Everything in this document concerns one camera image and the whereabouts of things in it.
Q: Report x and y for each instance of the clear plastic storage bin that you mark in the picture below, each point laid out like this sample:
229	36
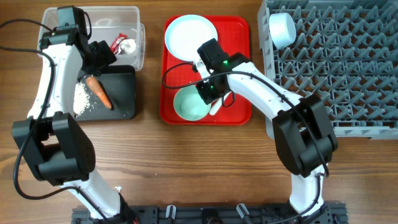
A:
107	22

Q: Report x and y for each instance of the black rectangular tray bin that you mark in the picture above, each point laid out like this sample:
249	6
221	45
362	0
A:
119	84

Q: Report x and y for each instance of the light blue plate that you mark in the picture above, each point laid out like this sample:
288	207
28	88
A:
186	34

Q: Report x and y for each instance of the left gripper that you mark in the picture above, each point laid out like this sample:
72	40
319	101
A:
105	56

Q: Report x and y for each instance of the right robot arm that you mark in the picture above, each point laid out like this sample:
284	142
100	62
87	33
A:
303	134

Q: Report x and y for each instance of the cooked rice leftovers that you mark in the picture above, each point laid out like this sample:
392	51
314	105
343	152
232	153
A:
81	99

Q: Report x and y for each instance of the light blue rice bowl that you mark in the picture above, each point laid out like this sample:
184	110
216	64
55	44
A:
282	29

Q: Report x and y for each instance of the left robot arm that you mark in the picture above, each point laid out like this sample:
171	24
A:
50	140

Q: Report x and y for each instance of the red serving tray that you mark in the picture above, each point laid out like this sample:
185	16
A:
233	36

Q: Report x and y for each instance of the orange carrot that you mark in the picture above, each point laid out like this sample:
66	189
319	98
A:
97	89

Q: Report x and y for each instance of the white plastic spoon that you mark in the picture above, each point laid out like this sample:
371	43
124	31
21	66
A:
217	105

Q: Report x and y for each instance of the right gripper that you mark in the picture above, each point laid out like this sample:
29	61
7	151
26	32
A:
208	97

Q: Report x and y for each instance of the red snack wrapper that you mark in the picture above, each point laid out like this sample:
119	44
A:
115	46

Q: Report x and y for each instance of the mint green bowl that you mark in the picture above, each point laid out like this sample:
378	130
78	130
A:
189	105

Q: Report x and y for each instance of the grey dishwasher rack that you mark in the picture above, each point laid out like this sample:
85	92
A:
345	52

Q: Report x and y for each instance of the white tissue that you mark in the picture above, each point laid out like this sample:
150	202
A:
128	46

